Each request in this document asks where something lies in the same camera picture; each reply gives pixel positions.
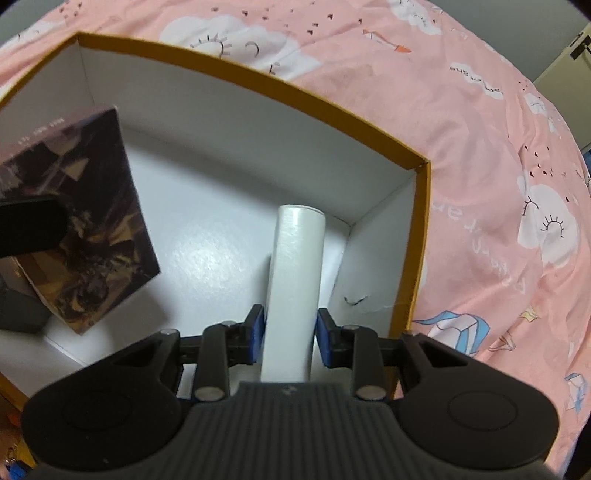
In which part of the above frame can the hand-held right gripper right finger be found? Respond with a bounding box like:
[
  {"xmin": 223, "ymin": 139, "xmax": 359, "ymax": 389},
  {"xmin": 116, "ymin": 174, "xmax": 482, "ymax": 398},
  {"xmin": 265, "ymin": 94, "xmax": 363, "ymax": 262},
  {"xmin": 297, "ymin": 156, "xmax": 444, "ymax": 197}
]
[{"xmin": 318, "ymin": 308, "xmax": 469, "ymax": 401}]

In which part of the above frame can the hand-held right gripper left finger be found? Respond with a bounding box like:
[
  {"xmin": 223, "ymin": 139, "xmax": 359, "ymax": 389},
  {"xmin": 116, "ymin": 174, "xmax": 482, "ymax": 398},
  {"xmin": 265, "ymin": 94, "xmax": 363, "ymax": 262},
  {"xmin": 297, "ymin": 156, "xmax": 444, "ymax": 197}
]
[{"xmin": 111, "ymin": 304, "xmax": 266, "ymax": 402}]

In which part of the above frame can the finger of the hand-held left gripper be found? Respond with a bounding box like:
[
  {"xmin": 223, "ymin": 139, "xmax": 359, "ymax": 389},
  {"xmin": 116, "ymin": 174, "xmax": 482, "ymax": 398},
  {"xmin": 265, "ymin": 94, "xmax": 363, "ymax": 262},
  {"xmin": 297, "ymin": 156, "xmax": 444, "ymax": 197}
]
[{"xmin": 0, "ymin": 196, "xmax": 66, "ymax": 258}]

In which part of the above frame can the white tube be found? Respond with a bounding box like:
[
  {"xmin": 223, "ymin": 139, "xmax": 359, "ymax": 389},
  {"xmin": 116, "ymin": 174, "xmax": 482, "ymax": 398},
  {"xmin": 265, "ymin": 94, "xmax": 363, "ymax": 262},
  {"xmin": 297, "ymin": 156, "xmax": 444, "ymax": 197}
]
[{"xmin": 261, "ymin": 204, "xmax": 327, "ymax": 384}]

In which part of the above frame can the dark printed card box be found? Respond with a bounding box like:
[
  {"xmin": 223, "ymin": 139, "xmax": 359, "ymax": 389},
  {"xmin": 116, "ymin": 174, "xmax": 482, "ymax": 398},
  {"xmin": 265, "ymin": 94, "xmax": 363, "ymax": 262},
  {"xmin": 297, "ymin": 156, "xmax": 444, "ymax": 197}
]
[{"xmin": 0, "ymin": 106, "xmax": 161, "ymax": 335}]

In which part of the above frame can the orange cardboard box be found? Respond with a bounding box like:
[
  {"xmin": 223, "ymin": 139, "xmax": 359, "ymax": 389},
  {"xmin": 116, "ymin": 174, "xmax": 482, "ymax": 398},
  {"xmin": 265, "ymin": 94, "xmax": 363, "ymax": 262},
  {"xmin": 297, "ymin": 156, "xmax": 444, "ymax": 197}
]
[{"xmin": 0, "ymin": 31, "xmax": 432, "ymax": 414}]

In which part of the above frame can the pink printed blanket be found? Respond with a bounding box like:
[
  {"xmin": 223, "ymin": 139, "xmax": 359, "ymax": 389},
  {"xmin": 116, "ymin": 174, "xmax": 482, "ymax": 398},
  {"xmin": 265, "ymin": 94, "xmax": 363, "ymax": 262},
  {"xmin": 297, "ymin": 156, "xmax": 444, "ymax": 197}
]
[{"xmin": 0, "ymin": 0, "xmax": 591, "ymax": 480}]

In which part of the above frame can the cream door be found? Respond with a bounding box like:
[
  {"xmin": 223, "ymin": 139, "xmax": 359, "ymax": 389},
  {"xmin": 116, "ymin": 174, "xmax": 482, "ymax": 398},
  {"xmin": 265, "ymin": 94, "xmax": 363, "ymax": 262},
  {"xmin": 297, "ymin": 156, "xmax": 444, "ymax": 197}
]
[{"xmin": 533, "ymin": 18, "xmax": 591, "ymax": 153}]

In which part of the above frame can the black door handle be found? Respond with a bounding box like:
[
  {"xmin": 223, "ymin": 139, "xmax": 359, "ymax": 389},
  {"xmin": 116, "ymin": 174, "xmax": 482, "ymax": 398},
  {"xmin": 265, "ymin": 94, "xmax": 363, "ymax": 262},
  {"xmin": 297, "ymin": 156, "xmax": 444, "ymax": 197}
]
[{"xmin": 570, "ymin": 32, "xmax": 591, "ymax": 61}]

